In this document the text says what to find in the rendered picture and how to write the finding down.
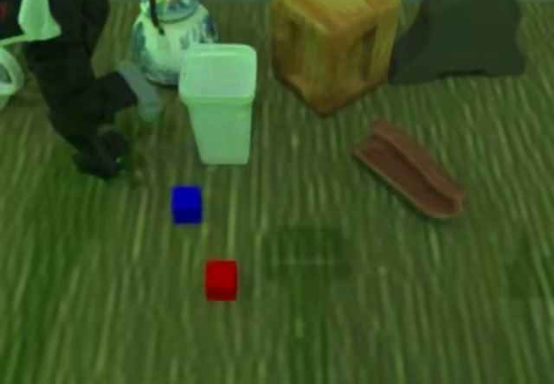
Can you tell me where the white plastic container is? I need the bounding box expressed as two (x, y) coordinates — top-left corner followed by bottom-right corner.
(177, 43), (258, 166)

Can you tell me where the wooden crate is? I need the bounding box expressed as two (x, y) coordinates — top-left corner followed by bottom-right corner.
(271, 0), (403, 118)

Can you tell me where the blue and white porcelain teapot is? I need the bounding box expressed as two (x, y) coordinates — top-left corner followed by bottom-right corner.
(131, 0), (220, 87)

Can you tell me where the brown oblong tray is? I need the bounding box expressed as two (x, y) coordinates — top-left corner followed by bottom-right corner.
(351, 119), (467, 223)

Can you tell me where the red cube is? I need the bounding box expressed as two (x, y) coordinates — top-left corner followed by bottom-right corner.
(204, 259), (240, 303)

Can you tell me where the grey cylindrical object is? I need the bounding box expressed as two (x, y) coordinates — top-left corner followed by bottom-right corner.
(116, 60), (164, 124)

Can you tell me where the dark grey rounded object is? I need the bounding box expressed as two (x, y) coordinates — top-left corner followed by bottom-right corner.
(388, 0), (525, 86)

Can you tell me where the blue cube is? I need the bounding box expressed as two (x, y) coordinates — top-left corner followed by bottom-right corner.
(171, 185), (203, 226)

